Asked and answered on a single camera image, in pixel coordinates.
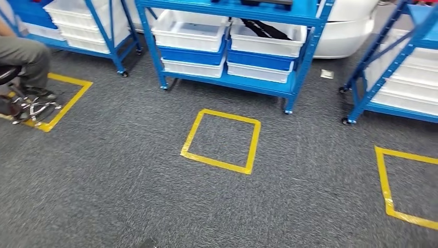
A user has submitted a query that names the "white car body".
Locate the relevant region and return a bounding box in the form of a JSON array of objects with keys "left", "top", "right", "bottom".
[{"left": 124, "top": 0, "right": 381, "bottom": 59}]

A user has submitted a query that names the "blue steel shelf rack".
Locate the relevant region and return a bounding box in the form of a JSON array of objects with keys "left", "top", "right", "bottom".
[
  {"left": 0, "top": 0, "right": 143, "bottom": 78},
  {"left": 135, "top": 0, "right": 336, "bottom": 115},
  {"left": 338, "top": 0, "right": 438, "bottom": 126}
]

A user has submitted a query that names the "black office chair seat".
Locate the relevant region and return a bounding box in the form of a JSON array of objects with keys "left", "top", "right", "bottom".
[{"left": 0, "top": 66, "right": 22, "bottom": 86}]

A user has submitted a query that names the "person's leg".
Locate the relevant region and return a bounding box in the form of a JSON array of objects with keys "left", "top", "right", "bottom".
[{"left": 0, "top": 36, "right": 52, "bottom": 90}]

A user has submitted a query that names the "chrome chair base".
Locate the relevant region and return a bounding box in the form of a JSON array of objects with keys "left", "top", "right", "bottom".
[{"left": 9, "top": 94, "right": 63, "bottom": 125}]

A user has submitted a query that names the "black cloth item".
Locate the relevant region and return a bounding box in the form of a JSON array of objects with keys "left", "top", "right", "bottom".
[{"left": 240, "top": 18, "right": 292, "bottom": 41}]

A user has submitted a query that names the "person's shoe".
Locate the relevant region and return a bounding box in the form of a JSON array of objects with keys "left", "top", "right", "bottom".
[{"left": 22, "top": 86, "right": 57, "bottom": 101}]

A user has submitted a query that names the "yellow floor tape square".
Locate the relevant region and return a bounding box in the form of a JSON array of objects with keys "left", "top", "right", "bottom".
[{"left": 374, "top": 146, "right": 438, "bottom": 230}]

